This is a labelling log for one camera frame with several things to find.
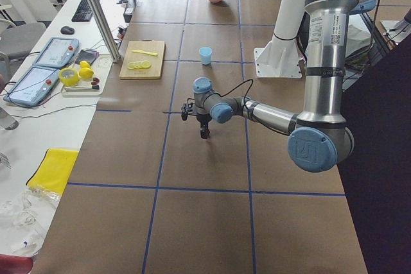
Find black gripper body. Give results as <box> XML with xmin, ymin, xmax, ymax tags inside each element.
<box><xmin>196</xmin><ymin>114</ymin><xmax>211</xmax><ymax>130</ymax></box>

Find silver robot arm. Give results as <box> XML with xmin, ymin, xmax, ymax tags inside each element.
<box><xmin>181</xmin><ymin>0</ymin><xmax>377</xmax><ymax>173</ymax></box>

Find light blue cup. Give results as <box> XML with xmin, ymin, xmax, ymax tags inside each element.
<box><xmin>198</xmin><ymin>46</ymin><xmax>213</xmax><ymax>65</ymax></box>

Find bamboo cutting board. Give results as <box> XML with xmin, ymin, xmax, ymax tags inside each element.
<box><xmin>119</xmin><ymin>40</ymin><xmax>165</xmax><ymax>80</ymax></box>

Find top lemon slice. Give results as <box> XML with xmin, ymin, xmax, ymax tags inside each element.
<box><xmin>141</xmin><ymin>60</ymin><xmax>151</xmax><ymax>69</ymax></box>

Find yellow plastic knife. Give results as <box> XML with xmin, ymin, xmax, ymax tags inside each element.
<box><xmin>132</xmin><ymin>49</ymin><xmax>159</xmax><ymax>56</ymax></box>

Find white power strip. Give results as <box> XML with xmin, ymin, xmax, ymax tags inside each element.
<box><xmin>92</xmin><ymin>55</ymin><xmax>112</xmax><ymax>73</ymax></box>

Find black keyboard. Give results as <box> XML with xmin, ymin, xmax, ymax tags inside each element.
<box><xmin>71</xmin><ymin>0</ymin><xmax>92</xmax><ymax>22</ymax></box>

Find white tray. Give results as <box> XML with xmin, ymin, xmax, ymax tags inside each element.
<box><xmin>61</xmin><ymin>77</ymin><xmax>104</xmax><ymax>98</ymax></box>

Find yellow lemon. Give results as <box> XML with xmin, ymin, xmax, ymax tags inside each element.
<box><xmin>79</xmin><ymin>60</ymin><xmax>91</xmax><ymax>69</ymax></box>
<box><xmin>78</xmin><ymin>67</ymin><xmax>94</xmax><ymax>80</ymax></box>

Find black computer mouse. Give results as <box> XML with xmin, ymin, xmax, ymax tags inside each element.
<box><xmin>60</xmin><ymin>26</ymin><xmax>75</xmax><ymax>35</ymax></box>

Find yellow tape roll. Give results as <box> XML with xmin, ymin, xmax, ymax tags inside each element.
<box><xmin>58</xmin><ymin>67</ymin><xmax>80</xmax><ymax>87</ymax></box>

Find upper blue teach pendant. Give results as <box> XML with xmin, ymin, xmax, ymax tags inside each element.
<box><xmin>34</xmin><ymin>37</ymin><xmax>80</xmax><ymax>69</ymax></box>

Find blue teach pendant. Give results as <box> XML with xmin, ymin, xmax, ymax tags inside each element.
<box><xmin>34</xmin><ymin>37</ymin><xmax>80</xmax><ymax>69</ymax></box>
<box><xmin>3</xmin><ymin>65</ymin><xmax>60</xmax><ymax>107</ymax></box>

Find yellow cloth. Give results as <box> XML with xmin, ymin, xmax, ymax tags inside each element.
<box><xmin>26</xmin><ymin>148</ymin><xmax>78</xmax><ymax>195</ymax></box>

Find lower blue teach pendant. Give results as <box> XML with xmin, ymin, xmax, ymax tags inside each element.
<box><xmin>3</xmin><ymin>65</ymin><xmax>60</xmax><ymax>107</ymax></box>

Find grey office chair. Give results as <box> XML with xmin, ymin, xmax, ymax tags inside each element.
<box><xmin>1</xmin><ymin>18</ymin><xmax>46</xmax><ymax>79</ymax></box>

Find clear plastic bag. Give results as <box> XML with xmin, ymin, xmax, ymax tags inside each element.
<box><xmin>1</xmin><ymin>188</ymin><xmax>60</xmax><ymax>257</ymax></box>

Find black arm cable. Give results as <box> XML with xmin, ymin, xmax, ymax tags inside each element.
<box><xmin>220</xmin><ymin>78</ymin><xmax>254</xmax><ymax>108</ymax></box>

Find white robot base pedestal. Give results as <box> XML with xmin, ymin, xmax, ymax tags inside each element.
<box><xmin>254</xmin><ymin>0</ymin><xmax>305</xmax><ymax>78</ymax></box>

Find aluminium frame post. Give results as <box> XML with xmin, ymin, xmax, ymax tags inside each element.
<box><xmin>87</xmin><ymin>0</ymin><xmax>121</xmax><ymax>63</ymax></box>

